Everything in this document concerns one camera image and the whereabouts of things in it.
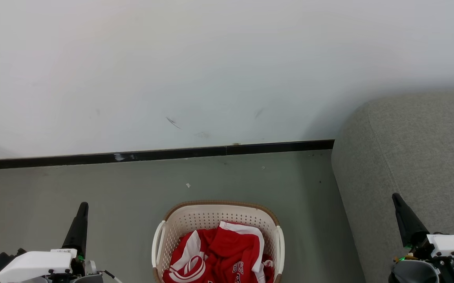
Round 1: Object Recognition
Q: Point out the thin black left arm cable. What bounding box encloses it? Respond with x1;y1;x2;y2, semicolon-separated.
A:
103;270;123;283

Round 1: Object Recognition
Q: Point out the black wall baseboard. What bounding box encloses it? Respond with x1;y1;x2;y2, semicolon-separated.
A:
0;140;335;171

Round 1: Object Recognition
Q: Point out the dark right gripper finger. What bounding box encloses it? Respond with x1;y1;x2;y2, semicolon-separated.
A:
392;193;430;248

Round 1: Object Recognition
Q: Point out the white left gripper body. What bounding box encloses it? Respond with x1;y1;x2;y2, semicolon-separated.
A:
0;248;78;283

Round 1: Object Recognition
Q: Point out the grey fabric sofa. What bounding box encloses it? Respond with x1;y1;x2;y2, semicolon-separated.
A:
331;90;454;283

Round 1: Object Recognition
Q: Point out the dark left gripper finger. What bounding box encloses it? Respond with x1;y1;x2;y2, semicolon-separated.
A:
62;202;90;258

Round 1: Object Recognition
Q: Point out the cream perforated laundry basket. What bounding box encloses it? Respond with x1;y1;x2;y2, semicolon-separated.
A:
152;200;286;283

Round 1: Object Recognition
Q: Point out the red basketball jersey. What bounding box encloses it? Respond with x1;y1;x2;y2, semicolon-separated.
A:
201;221;276;283

